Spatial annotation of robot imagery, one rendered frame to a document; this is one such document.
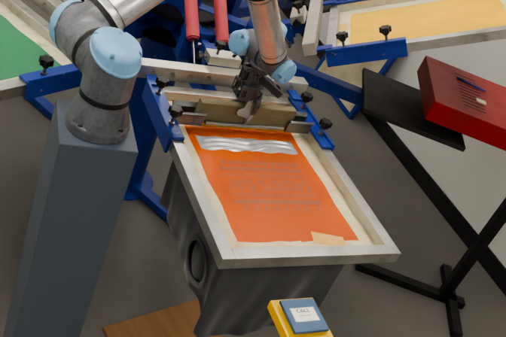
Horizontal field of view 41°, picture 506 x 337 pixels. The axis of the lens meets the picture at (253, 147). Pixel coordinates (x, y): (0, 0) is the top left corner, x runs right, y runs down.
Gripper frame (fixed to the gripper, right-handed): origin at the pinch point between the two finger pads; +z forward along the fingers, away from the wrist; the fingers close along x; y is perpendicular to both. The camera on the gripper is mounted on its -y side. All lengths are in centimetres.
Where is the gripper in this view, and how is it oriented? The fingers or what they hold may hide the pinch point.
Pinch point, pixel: (245, 116)
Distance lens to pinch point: 223.8
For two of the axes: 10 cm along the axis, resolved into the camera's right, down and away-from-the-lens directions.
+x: 3.5, 6.3, -7.0
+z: -3.4, 7.8, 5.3
